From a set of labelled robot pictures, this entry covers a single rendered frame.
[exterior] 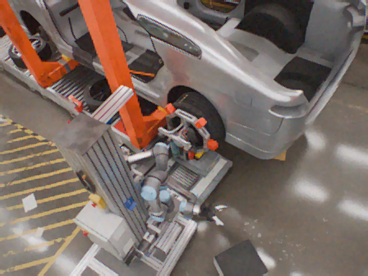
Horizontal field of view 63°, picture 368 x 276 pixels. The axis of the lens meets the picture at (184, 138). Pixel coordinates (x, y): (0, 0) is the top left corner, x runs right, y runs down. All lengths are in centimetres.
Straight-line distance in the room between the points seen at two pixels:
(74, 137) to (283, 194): 270
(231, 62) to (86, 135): 137
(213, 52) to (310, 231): 223
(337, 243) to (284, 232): 54
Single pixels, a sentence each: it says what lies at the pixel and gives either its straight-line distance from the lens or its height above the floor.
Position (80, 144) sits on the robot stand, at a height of 203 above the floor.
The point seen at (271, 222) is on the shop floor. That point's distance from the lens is 367.
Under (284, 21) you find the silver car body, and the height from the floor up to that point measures 129.
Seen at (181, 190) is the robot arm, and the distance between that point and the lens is 238.
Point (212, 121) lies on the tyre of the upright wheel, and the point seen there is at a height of 106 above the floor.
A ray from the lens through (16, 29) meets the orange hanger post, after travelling 441.
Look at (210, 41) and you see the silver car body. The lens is 271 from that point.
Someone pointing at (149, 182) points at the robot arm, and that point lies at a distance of 220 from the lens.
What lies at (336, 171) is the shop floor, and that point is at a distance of 420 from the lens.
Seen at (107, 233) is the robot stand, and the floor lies 123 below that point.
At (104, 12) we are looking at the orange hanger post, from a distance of 252.
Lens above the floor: 334
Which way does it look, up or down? 52 degrees down
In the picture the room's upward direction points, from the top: 8 degrees counter-clockwise
